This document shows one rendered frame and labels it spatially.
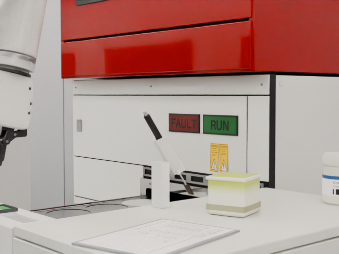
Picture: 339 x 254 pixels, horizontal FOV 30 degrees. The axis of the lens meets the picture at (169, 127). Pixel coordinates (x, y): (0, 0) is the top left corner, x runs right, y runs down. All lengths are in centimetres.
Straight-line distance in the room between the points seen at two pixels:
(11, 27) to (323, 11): 78
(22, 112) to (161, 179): 28
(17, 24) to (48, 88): 399
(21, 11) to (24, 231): 40
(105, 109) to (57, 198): 325
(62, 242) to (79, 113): 112
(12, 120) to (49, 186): 404
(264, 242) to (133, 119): 94
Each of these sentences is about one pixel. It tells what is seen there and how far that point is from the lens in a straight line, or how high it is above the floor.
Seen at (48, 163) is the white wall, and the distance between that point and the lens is 519.
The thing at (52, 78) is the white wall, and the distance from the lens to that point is 509.
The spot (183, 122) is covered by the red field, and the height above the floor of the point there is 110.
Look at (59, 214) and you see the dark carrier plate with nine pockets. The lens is 146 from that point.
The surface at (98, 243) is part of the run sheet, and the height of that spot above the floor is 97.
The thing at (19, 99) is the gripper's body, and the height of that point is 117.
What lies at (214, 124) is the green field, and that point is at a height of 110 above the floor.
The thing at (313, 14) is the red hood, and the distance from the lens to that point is 156.
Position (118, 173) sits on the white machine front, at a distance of 185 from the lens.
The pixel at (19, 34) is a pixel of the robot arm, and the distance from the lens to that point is 116.
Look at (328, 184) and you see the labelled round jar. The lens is 122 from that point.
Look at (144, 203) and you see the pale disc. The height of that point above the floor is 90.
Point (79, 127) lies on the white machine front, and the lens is 199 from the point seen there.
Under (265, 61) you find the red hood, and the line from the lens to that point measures 141.
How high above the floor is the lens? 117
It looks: 3 degrees down
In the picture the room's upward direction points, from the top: straight up
